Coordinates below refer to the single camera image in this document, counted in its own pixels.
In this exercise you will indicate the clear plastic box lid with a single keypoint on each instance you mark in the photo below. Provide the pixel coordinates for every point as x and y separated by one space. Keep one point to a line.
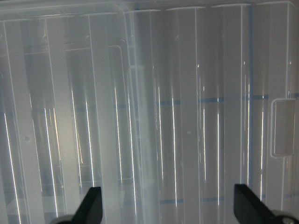
211 99

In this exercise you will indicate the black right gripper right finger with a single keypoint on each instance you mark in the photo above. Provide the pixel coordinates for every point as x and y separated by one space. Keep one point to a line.
248 209

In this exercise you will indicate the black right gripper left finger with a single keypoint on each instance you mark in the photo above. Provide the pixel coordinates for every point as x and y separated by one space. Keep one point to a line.
90 210

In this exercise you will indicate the clear plastic storage box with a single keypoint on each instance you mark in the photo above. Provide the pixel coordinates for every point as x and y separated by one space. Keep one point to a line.
62 68

